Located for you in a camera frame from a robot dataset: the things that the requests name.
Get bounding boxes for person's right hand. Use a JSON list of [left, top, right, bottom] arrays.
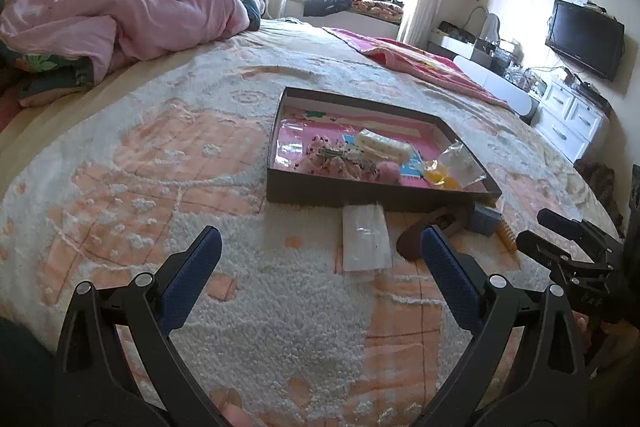
[[575, 313, 627, 369]]

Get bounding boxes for clear plastic packet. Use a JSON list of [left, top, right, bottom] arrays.
[[341, 204, 394, 274]]

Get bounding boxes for white grey desk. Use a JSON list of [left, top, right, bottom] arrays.
[[426, 28, 542, 124]]

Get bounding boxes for black wall television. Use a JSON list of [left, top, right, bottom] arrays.
[[544, 0, 626, 83]]

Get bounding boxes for pink patterned blanket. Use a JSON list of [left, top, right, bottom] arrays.
[[324, 26, 515, 108]]

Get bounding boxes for pink pompom hair tie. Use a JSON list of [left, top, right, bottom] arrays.
[[375, 160, 404, 184]]

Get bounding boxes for person's left hand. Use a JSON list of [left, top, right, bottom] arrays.
[[210, 387, 267, 427]]

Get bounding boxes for orange hair comb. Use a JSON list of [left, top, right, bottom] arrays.
[[496, 221, 519, 254]]

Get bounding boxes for yellow rings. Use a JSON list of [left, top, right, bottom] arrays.
[[421, 141, 489, 194]]

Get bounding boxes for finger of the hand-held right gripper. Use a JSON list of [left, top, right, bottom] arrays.
[[515, 230, 615, 282], [537, 208, 623, 258]]

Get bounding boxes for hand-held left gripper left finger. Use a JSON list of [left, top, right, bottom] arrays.
[[52, 226, 235, 427]]

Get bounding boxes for white beaded item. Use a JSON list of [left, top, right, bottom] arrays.
[[354, 128, 419, 166]]

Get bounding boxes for black set-top box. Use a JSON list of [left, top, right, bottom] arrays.
[[576, 83, 613, 106]]

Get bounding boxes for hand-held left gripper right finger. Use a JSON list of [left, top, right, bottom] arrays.
[[415, 226, 589, 427]]

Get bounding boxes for white round-backed chair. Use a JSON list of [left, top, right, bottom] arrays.
[[467, 6, 502, 46]]

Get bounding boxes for dark brown bag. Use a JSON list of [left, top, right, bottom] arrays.
[[574, 158, 627, 239]]

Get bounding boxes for dark cardboard box tray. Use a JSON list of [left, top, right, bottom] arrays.
[[265, 87, 503, 212]]

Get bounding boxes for blue printed card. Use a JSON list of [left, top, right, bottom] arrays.
[[399, 151, 427, 178]]

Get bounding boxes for pile of clothes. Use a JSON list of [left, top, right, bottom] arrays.
[[302, 0, 404, 26]]

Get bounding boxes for white drawer cabinet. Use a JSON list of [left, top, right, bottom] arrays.
[[529, 76, 612, 164]]

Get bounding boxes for small grey-blue box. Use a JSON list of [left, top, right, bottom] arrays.
[[472, 204, 504, 238]]

